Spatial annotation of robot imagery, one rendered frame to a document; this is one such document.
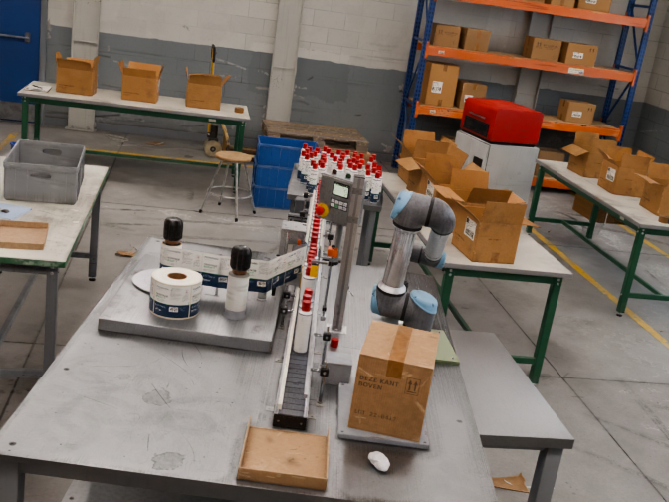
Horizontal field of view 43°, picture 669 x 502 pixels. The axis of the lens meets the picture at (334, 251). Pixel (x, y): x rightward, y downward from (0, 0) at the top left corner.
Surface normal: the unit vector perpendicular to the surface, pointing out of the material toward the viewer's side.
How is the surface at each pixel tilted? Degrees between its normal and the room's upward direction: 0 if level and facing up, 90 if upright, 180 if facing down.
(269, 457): 0
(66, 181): 90
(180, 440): 0
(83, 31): 90
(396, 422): 90
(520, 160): 90
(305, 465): 0
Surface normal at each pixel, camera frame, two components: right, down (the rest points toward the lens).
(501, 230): 0.22, 0.36
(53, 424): 0.14, -0.94
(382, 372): -0.18, 0.28
